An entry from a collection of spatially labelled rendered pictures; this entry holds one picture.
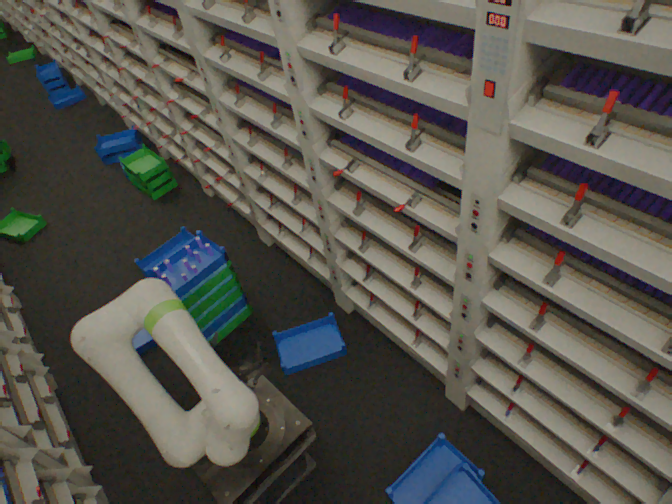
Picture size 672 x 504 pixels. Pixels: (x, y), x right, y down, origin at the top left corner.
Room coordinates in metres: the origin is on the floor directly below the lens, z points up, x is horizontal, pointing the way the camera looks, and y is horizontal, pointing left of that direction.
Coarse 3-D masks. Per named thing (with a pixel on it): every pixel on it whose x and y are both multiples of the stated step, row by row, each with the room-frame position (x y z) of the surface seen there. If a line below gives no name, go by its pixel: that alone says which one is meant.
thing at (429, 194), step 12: (336, 144) 1.33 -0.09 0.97; (360, 156) 1.23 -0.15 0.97; (372, 168) 1.17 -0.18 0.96; (384, 168) 1.14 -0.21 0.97; (384, 180) 1.11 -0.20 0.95; (396, 180) 1.09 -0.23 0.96; (408, 180) 1.06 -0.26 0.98; (408, 192) 1.03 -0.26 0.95; (420, 192) 1.01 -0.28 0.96; (432, 192) 0.98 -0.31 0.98; (444, 204) 0.93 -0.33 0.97; (456, 204) 0.91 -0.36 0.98
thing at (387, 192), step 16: (336, 128) 1.39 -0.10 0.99; (320, 144) 1.35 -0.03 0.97; (320, 160) 1.34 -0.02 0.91; (336, 160) 1.29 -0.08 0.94; (352, 176) 1.19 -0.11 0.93; (368, 176) 1.16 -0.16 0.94; (384, 192) 1.08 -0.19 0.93; (400, 192) 1.05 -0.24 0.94; (448, 192) 0.98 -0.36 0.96; (416, 208) 0.97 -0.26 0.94; (432, 208) 0.95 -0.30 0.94; (432, 224) 0.91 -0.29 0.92; (448, 224) 0.88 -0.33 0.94
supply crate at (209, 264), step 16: (192, 240) 1.60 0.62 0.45; (208, 240) 1.59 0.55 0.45; (176, 256) 1.54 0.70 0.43; (208, 256) 1.53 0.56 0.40; (224, 256) 1.47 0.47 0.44; (176, 272) 1.46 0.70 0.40; (192, 272) 1.44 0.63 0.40; (208, 272) 1.41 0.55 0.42; (176, 288) 1.37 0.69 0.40; (192, 288) 1.35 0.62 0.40
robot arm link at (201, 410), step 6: (198, 408) 0.67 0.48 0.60; (204, 408) 0.67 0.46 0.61; (198, 414) 0.65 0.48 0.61; (204, 414) 0.65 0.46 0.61; (210, 414) 0.64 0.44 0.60; (204, 420) 0.63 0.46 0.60; (210, 420) 0.63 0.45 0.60; (258, 420) 0.67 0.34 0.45; (204, 426) 0.62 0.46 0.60; (258, 426) 0.66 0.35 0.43; (252, 432) 0.64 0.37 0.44
